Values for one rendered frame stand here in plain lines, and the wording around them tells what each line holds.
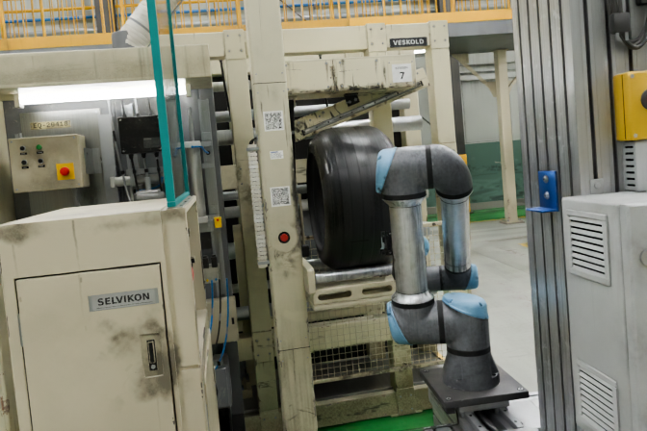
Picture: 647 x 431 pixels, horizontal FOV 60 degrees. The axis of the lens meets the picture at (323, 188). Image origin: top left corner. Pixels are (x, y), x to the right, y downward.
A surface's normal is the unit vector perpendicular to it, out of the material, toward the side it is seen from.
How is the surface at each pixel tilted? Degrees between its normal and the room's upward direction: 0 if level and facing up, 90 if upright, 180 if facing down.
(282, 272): 90
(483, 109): 90
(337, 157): 55
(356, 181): 74
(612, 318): 90
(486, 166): 90
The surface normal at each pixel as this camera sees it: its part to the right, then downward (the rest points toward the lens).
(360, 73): 0.18, 0.04
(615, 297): -0.99, 0.09
